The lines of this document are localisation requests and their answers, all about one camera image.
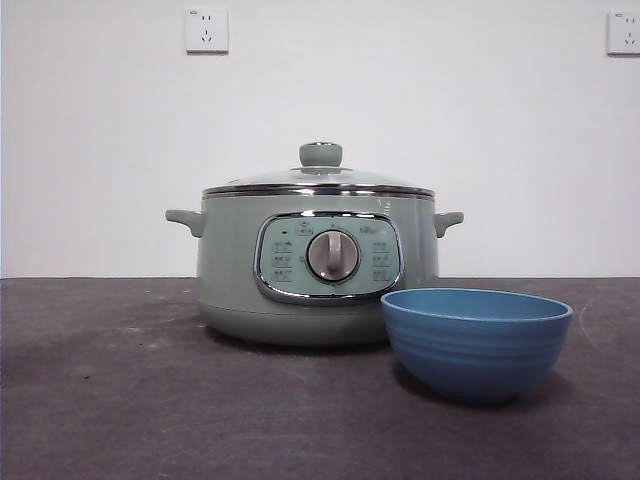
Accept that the glass lid with green knob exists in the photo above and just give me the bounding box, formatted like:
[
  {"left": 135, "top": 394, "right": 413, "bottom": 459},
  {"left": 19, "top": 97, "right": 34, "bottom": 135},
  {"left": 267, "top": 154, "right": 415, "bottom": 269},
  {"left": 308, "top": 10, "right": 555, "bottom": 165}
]
[{"left": 202, "top": 141, "right": 436, "bottom": 197}]

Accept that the pale green electric steamer pot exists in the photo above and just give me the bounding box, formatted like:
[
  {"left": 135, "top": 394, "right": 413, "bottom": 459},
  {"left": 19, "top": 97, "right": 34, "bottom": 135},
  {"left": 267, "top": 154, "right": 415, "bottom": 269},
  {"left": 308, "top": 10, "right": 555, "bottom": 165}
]
[{"left": 164, "top": 188, "right": 465, "bottom": 348}]

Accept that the blue ribbed bowl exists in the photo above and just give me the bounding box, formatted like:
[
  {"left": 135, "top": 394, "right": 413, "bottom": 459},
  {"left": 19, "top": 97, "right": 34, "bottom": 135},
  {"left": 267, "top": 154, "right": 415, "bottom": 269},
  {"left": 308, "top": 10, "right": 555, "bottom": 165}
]
[{"left": 380, "top": 288, "right": 574, "bottom": 405}]

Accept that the white wall socket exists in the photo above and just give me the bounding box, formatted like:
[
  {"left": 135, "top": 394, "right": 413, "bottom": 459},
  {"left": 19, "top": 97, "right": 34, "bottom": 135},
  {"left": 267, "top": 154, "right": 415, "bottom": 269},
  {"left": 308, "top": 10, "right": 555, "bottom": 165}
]
[
  {"left": 185, "top": 8, "right": 230, "bottom": 55},
  {"left": 606, "top": 9, "right": 640, "bottom": 56}
]

